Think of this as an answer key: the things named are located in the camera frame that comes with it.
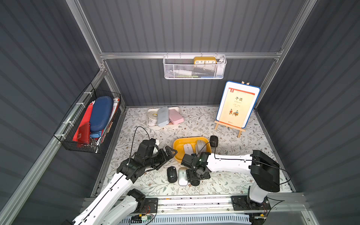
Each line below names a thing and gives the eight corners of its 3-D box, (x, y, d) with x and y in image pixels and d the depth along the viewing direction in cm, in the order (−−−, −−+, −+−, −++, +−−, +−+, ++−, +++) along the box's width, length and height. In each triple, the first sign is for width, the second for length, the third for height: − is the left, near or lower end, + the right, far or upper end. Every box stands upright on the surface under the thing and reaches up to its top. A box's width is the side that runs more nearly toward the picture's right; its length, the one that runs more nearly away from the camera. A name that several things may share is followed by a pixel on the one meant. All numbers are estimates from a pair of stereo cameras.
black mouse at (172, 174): (166, 183, 83) (166, 181, 81) (167, 167, 89) (167, 166, 87) (177, 183, 83) (177, 181, 81) (177, 167, 89) (177, 166, 87)
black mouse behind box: (210, 147, 98) (211, 145, 96) (209, 137, 103) (209, 135, 101) (218, 147, 98) (219, 145, 96) (216, 137, 103) (217, 135, 101)
